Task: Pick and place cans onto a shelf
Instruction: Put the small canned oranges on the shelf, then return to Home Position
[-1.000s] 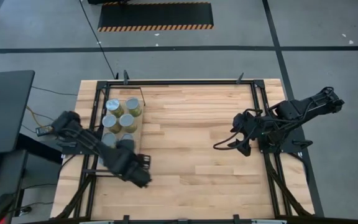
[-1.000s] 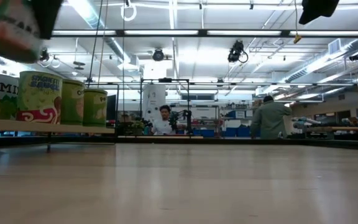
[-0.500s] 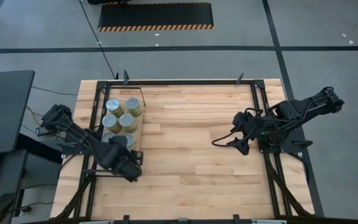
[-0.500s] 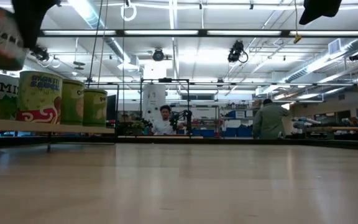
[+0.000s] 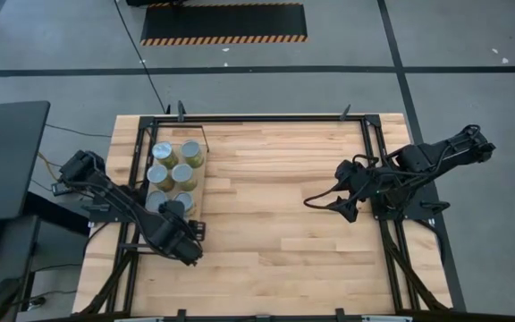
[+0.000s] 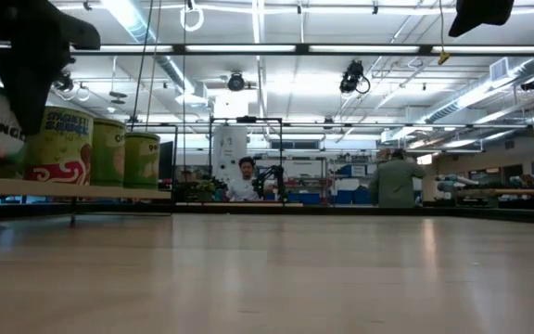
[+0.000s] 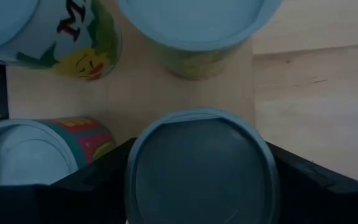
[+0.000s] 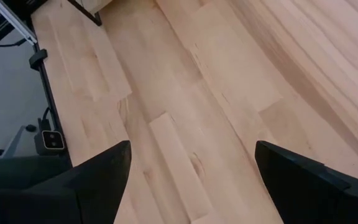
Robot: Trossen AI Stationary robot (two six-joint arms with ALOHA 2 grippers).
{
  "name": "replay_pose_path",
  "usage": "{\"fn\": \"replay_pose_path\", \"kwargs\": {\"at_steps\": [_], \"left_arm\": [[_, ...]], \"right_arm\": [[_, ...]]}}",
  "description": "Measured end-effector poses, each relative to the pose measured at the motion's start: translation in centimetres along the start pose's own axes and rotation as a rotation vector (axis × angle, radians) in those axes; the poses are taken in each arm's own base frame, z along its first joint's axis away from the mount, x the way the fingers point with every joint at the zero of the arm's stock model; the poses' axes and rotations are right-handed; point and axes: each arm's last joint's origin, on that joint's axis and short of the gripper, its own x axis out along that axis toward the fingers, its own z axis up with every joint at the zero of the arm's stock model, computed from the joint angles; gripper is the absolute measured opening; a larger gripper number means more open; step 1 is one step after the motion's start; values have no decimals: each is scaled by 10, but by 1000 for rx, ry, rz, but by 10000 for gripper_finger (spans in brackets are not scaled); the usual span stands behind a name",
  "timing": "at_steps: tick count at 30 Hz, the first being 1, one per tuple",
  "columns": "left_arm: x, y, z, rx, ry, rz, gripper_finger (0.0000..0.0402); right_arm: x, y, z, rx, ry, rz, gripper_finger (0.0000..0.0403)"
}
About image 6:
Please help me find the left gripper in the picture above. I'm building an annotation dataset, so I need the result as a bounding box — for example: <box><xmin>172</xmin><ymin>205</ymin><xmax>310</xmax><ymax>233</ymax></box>
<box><xmin>0</xmin><ymin>0</ymin><xmax>102</xmax><ymax>136</ymax></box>

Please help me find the spaghetti sauce can red swirl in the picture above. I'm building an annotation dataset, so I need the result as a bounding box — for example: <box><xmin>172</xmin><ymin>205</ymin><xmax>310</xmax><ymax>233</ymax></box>
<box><xmin>23</xmin><ymin>105</ymin><xmax>95</xmax><ymax>186</ymax></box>

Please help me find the green orange-label tin can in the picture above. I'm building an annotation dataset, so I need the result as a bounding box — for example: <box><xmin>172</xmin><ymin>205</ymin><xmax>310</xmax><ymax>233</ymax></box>
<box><xmin>89</xmin><ymin>118</ymin><xmax>128</xmax><ymax>187</ymax></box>

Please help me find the green pea-lettered tin can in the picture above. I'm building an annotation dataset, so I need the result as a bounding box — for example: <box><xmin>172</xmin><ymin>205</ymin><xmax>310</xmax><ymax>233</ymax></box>
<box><xmin>123</xmin><ymin>131</ymin><xmax>162</xmax><ymax>190</ymax></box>

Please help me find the white air vent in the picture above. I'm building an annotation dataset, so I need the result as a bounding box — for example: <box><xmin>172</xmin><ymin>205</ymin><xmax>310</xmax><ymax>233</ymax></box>
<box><xmin>489</xmin><ymin>56</ymin><xmax>510</xmax><ymax>83</ymax></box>

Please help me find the background wooden table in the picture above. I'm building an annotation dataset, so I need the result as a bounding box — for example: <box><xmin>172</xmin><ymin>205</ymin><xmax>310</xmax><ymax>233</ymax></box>
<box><xmin>436</xmin><ymin>186</ymin><xmax>534</xmax><ymax>199</ymax></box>

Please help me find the black monitor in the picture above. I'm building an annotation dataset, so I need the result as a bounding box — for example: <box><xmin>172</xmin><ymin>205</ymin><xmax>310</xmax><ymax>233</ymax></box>
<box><xmin>158</xmin><ymin>141</ymin><xmax>175</xmax><ymax>181</ymax></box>

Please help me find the person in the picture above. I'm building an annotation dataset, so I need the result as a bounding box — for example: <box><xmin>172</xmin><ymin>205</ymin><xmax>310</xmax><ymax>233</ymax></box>
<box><xmin>367</xmin><ymin>148</ymin><xmax>428</xmax><ymax>209</ymax></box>
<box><xmin>222</xmin><ymin>156</ymin><xmax>277</xmax><ymax>203</ymax></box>

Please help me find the potted green plant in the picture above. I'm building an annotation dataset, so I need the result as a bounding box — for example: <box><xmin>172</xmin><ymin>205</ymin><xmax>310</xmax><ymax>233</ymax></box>
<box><xmin>195</xmin><ymin>179</ymin><xmax>217</xmax><ymax>203</ymax></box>

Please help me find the round black ceiling device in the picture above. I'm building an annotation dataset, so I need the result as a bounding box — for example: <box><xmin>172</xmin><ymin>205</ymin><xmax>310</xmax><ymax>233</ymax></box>
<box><xmin>227</xmin><ymin>71</ymin><xmax>246</xmax><ymax>93</ymax></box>

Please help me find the white board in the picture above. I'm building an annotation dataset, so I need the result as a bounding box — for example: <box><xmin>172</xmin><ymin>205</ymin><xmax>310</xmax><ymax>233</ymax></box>
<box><xmin>253</xmin><ymin>159</ymin><xmax>328</xmax><ymax>180</ymax></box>

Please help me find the white cabinet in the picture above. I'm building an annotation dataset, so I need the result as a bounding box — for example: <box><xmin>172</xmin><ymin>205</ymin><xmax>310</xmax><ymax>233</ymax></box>
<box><xmin>211</xmin><ymin>124</ymin><xmax>248</xmax><ymax>186</ymax></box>

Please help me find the thin hanging cable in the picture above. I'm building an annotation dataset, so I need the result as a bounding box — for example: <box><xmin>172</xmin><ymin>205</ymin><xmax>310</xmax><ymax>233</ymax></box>
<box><xmin>130</xmin><ymin>0</ymin><xmax>156</xmax><ymax>133</ymax></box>
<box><xmin>144</xmin><ymin>0</ymin><xmax>163</xmax><ymax>135</ymax></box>

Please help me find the wooden shelf with black frame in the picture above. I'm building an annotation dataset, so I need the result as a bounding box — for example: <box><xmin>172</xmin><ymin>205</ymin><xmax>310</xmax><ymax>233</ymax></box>
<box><xmin>0</xmin><ymin>174</ymin><xmax>173</xmax><ymax>229</ymax></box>

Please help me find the black hanging device with cable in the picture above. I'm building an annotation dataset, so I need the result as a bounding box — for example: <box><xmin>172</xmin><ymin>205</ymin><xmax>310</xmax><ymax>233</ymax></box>
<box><xmin>339</xmin><ymin>58</ymin><xmax>371</xmax><ymax>95</ymax></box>

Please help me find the black aluminium table frame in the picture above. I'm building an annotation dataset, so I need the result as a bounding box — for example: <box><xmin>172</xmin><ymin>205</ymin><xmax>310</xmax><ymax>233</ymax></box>
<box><xmin>0</xmin><ymin>199</ymin><xmax>534</xmax><ymax>227</ymax></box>

